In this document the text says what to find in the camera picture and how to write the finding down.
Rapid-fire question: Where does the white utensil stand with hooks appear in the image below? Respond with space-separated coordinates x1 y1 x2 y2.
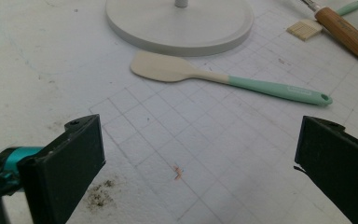
104 0 255 58

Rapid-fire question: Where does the white grid mat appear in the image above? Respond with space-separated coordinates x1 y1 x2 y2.
0 0 358 224

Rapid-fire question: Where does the wire whisk with wooden handle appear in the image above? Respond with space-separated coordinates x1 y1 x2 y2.
299 0 358 72

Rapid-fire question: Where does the cream brush with mint handle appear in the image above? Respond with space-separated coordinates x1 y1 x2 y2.
286 0 358 42

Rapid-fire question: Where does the cream spatula with mint handle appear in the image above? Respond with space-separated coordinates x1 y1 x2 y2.
130 50 334 107

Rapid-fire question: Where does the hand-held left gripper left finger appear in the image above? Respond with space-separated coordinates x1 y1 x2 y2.
0 114 106 224

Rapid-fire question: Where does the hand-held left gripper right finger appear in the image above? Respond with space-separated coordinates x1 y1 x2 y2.
294 115 358 224

